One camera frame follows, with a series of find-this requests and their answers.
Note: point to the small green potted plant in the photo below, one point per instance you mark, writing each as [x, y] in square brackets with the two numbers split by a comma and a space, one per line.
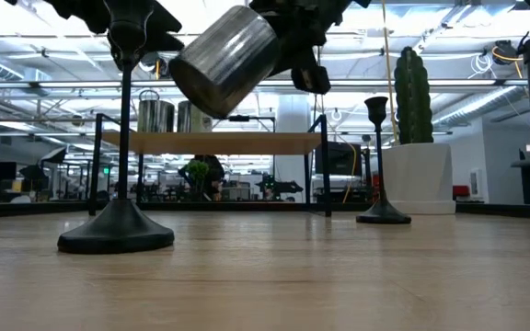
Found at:
[198, 170]

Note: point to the black flat screen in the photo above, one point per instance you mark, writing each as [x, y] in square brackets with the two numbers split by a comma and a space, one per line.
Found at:
[341, 159]

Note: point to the black studio lamp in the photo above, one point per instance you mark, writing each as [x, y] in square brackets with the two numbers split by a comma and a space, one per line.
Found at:
[55, 155]

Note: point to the red seat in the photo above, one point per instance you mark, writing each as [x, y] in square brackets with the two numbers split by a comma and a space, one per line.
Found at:
[461, 191]

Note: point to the person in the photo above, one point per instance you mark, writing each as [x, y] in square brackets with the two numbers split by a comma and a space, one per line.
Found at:
[212, 177]

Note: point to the green cactus plant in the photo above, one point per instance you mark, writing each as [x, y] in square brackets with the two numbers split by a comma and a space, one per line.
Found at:
[413, 101]

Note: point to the wooden shelf with black legs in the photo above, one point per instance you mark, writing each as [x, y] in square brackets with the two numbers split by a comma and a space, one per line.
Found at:
[210, 143]

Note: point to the green exit sign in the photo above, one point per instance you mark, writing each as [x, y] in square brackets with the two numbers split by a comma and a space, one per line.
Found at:
[106, 171]

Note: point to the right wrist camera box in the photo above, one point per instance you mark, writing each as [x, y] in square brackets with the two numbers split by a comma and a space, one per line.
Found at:
[312, 80]

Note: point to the white hexagonal plant pot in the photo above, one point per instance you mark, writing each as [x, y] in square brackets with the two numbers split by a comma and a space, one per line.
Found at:
[419, 179]

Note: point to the black background camera bar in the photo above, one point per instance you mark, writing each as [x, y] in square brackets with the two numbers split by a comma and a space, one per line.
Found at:
[242, 118]

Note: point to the ribbed metal tin can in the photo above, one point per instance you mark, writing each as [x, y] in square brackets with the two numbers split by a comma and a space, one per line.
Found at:
[193, 118]
[154, 117]
[228, 60]

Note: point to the black background robot arm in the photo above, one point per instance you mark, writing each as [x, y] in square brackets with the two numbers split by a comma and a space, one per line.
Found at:
[276, 187]

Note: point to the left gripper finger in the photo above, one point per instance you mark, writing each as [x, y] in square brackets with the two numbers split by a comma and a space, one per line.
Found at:
[76, 9]

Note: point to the black metal candlestick holder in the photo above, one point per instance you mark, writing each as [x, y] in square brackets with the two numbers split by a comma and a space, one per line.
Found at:
[383, 213]
[118, 230]

